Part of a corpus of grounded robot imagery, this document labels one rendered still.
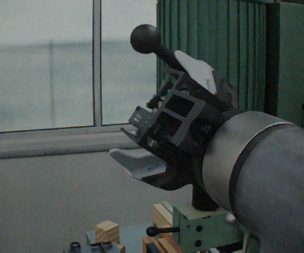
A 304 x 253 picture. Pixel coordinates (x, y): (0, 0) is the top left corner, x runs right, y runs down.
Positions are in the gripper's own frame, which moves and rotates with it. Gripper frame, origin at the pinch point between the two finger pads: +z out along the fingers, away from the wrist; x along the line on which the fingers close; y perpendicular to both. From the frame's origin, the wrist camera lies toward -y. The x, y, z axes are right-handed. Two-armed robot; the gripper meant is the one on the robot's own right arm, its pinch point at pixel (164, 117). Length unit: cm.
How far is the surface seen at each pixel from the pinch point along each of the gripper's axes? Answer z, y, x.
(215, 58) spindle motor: 4.9, -3.9, -10.9
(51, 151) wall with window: 143, -26, 39
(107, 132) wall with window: 150, -48, 17
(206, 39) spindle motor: 5.6, -1.3, -12.4
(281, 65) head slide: 5.5, -14.6, -17.4
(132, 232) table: 37, -27, 26
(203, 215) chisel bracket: 9.1, -20.0, 9.4
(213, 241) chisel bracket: 8.6, -24.8, 12.6
